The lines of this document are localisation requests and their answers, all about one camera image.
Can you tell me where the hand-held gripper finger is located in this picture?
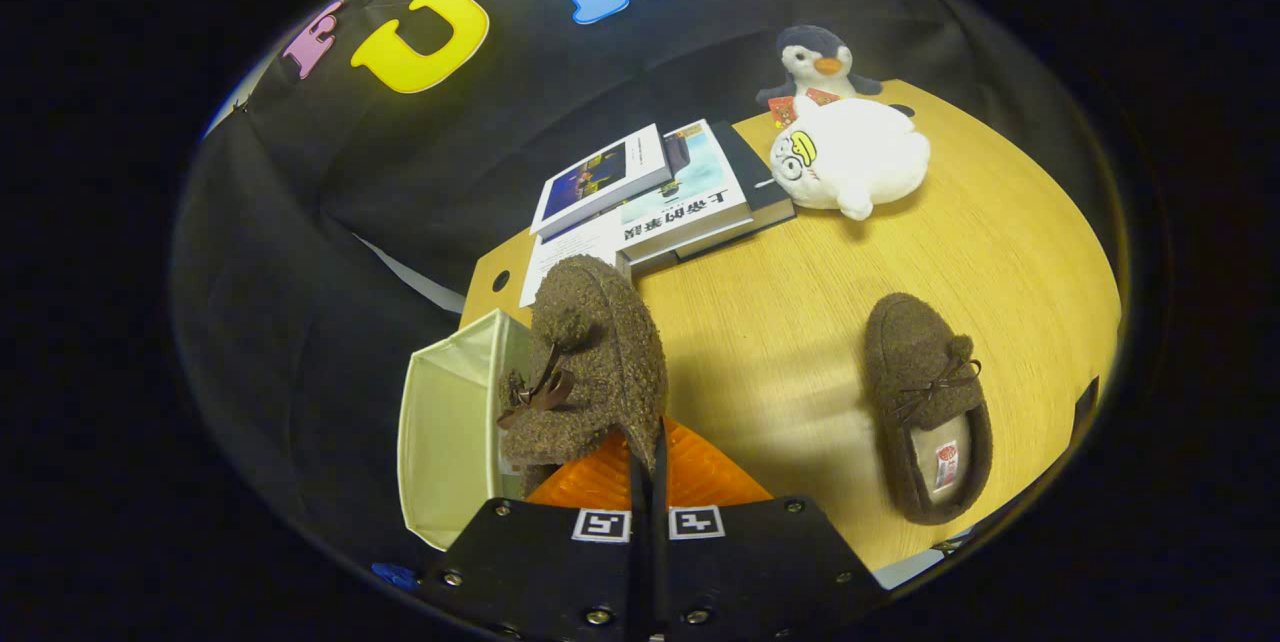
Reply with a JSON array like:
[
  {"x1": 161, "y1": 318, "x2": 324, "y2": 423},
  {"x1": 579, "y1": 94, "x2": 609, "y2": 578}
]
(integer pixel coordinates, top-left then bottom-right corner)
[
  {"x1": 650, "y1": 417, "x2": 891, "y2": 642},
  {"x1": 418, "y1": 427, "x2": 652, "y2": 642}
]

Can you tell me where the brown fuzzy shoe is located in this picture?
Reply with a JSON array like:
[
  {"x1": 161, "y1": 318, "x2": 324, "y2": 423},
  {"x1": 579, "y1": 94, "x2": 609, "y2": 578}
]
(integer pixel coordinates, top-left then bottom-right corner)
[
  {"x1": 864, "y1": 293, "x2": 994, "y2": 526},
  {"x1": 497, "y1": 255, "x2": 669, "y2": 498}
]

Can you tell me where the green fabric storage box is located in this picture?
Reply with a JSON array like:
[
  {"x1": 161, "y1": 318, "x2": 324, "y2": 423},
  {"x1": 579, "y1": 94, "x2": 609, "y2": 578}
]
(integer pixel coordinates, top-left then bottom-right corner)
[{"x1": 397, "y1": 308, "x2": 536, "y2": 553}]

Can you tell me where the white book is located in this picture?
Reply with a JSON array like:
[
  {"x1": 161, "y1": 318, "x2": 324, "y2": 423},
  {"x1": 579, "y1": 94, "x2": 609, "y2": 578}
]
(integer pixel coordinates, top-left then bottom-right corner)
[{"x1": 518, "y1": 212, "x2": 633, "y2": 309}]

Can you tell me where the small blue cover book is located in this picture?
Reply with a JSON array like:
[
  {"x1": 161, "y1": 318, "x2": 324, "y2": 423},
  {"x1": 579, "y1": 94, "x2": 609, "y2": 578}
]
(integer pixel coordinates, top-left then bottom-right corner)
[{"x1": 528, "y1": 124, "x2": 673, "y2": 243}]

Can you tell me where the dark furniture piece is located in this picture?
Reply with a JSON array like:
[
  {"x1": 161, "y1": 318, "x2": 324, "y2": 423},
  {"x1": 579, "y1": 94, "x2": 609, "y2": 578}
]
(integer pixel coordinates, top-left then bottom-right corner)
[{"x1": 1068, "y1": 377, "x2": 1101, "y2": 453}]

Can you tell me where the white plush toy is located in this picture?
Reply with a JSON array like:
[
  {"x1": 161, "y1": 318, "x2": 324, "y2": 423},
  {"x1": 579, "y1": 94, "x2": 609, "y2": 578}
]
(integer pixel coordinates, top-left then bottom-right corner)
[{"x1": 769, "y1": 97, "x2": 932, "y2": 222}]

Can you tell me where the penguin plush toy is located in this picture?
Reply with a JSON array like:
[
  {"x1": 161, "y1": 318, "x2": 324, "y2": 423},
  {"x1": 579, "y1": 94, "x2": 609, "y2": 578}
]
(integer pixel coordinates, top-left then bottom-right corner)
[{"x1": 755, "y1": 25, "x2": 885, "y2": 128}]

